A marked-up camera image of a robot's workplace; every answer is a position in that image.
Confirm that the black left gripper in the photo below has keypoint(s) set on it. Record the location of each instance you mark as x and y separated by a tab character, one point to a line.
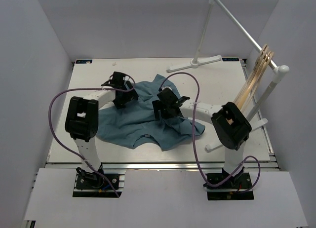
131	94

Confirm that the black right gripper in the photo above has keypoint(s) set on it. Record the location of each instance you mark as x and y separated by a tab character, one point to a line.
158	105

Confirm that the blue t shirt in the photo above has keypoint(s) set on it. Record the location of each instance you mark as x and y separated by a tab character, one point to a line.
135	124

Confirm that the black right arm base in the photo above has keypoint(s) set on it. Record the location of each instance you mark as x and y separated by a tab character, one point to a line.
241	189

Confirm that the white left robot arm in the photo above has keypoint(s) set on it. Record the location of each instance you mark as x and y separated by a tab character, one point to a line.
82	120

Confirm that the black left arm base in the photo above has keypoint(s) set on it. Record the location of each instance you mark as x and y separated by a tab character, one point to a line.
90	184

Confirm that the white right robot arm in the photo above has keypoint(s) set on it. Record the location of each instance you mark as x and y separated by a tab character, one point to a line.
231	126

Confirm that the white clothes rack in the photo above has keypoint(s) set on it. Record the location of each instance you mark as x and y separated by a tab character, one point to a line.
252	81

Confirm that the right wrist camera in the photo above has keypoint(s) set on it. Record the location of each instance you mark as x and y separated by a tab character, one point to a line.
179	102

